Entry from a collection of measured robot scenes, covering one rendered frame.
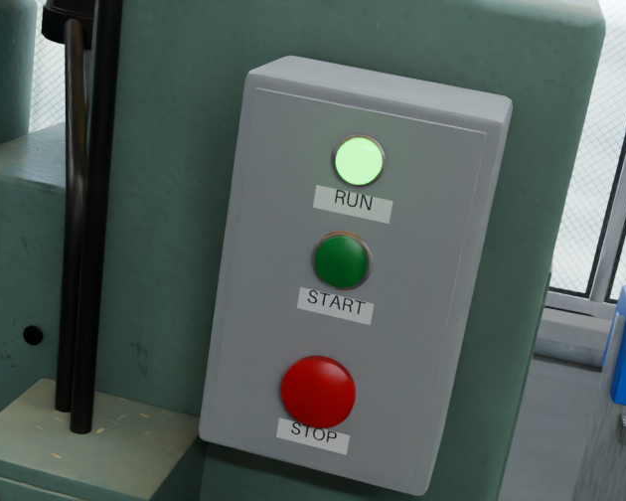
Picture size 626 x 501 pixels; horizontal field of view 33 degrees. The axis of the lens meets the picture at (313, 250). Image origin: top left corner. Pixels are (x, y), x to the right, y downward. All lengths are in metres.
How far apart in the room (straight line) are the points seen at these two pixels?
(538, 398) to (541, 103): 1.68
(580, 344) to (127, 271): 1.62
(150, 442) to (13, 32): 0.26
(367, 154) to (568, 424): 1.77
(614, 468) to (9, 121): 0.99
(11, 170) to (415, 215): 0.26
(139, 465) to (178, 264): 0.09
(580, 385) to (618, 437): 0.69
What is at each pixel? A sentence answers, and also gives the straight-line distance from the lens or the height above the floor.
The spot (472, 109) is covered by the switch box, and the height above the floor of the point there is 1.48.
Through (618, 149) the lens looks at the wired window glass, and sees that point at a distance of 2.05.
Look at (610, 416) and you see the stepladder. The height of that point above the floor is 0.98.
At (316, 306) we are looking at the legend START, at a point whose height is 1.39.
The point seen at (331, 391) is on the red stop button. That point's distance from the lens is 0.42.
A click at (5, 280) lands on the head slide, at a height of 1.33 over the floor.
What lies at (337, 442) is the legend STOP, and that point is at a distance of 0.44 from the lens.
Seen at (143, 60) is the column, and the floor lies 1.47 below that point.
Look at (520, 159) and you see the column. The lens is 0.46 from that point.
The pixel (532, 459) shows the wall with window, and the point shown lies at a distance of 2.17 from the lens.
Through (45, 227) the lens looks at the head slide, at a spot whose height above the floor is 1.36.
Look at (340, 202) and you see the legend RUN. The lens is 0.41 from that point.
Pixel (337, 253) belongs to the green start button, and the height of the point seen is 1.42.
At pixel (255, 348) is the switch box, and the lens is 0.43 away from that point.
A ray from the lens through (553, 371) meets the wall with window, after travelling 2.09.
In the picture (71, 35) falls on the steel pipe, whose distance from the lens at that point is 0.57.
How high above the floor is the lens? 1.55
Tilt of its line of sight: 18 degrees down
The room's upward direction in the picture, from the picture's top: 9 degrees clockwise
